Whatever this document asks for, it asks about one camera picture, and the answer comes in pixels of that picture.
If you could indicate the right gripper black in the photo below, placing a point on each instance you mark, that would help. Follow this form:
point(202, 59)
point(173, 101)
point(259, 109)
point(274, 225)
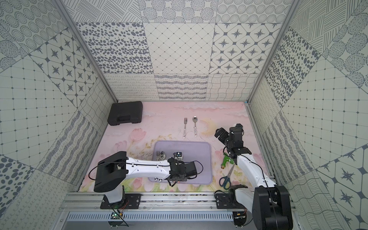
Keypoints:
point(222, 137)

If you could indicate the green circuit board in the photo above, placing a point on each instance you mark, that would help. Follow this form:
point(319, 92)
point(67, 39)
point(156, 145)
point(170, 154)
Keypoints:
point(116, 216)

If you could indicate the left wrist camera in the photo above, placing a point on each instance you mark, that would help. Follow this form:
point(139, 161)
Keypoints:
point(178, 156)

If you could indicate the lavender plastic tray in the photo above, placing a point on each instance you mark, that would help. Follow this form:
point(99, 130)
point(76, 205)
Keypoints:
point(199, 152)

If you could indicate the white hello kitty fork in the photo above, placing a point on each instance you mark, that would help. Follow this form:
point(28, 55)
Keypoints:
point(185, 124)

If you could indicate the green hose nozzle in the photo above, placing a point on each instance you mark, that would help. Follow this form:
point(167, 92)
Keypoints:
point(226, 160)

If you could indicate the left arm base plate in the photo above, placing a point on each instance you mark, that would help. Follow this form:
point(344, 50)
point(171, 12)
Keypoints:
point(129, 201)

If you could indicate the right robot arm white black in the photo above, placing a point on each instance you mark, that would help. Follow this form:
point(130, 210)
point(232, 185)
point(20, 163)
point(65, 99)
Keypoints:
point(269, 203)

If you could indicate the white hello kitty spoon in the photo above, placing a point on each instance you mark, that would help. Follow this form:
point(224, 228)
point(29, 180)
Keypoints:
point(195, 119)

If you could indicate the blue handled scissors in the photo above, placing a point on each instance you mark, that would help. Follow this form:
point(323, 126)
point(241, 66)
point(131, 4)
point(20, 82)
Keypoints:
point(225, 182)

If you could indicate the white vented cable duct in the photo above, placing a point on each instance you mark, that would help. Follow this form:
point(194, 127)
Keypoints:
point(154, 216)

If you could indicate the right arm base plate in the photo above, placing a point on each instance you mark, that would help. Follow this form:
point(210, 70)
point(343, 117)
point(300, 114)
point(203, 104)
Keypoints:
point(224, 200)

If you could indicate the cow pattern handle spoon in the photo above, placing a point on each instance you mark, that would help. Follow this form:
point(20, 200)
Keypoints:
point(162, 156)

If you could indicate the black plastic tool case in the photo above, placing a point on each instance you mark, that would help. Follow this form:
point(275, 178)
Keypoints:
point(127, 112)

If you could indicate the aluminium mounting rail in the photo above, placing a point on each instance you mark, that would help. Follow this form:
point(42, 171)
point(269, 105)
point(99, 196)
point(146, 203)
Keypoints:
point(150, 201)

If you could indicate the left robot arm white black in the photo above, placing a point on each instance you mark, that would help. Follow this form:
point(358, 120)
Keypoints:
point(113, 170)

